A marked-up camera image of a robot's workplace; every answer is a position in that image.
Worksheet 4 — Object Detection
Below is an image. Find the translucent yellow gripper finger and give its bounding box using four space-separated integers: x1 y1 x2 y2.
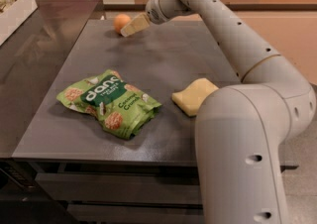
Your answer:
120 13 150 37

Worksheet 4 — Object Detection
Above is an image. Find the orange fruit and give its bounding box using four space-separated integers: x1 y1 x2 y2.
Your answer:
113 14 131 34

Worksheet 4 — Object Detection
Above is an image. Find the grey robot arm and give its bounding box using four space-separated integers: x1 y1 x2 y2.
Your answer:
121 0 316 224

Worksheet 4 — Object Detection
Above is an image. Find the yellow sponge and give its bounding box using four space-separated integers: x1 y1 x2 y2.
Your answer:
171 78 218 117

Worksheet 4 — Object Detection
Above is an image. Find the green snack bag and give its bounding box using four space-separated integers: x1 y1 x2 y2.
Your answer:
56 69 161 139

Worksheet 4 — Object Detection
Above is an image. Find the dark side counter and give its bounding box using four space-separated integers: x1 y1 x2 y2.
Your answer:
0 0 104 159

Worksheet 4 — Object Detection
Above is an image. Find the white box with snacks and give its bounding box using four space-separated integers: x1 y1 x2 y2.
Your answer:
0 0 38 46

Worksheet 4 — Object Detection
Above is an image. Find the dark grey drawer cabinet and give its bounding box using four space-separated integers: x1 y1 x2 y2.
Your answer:
14 21 239 224

